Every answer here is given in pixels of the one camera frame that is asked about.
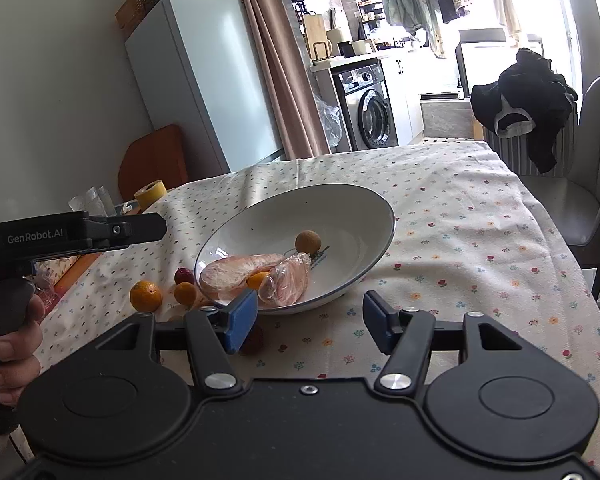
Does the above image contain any small orange kumquat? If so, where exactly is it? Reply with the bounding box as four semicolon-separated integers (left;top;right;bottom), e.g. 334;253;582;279
246;271;268;290
173;282;198;308

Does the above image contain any pomelo slice curved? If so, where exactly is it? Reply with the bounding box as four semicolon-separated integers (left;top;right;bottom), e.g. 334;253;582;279
198;254;284;304

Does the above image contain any pomelo slice short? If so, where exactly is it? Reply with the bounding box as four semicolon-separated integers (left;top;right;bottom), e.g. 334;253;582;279
258;252;312;308

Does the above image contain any brown longan fruit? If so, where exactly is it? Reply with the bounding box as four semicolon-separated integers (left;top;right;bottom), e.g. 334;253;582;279
294;230;322;255

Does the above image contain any large orange mandarin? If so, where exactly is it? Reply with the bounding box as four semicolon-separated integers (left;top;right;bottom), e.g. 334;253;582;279
166;296;214;322

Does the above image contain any person's left hand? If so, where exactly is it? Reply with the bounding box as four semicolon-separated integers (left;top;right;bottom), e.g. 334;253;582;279
0;295;45;408

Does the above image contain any clear drinking glass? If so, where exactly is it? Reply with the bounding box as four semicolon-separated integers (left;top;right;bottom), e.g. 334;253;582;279
83;185;117;217

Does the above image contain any white ceramic bowl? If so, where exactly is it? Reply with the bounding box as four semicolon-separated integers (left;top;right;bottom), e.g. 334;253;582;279
195;184;396;316

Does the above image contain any floral white tablecloth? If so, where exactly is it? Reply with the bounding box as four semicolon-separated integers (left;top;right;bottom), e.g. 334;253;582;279
34;138;600;476

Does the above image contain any yellow tape roll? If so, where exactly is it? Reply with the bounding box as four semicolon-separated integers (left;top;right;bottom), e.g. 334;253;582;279
134;180;168;211

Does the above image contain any brown wooden chair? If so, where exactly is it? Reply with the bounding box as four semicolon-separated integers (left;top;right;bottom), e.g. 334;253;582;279
118;125;189;200

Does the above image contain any grey dining chair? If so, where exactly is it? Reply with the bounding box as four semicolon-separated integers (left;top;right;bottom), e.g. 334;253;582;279
521;76;600;297

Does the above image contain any pink brown curtain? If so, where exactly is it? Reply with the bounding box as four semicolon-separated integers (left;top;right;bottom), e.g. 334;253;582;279
244;0;329;159

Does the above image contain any silver washing machine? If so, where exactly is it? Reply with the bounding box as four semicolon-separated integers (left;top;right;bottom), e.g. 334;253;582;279
332;60;398;151

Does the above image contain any black clothes pile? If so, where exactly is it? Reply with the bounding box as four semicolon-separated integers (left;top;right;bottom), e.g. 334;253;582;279
470;48;578;174

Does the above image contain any white refrigerator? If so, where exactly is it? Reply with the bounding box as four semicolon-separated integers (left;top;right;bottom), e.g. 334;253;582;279
125;0;284;180

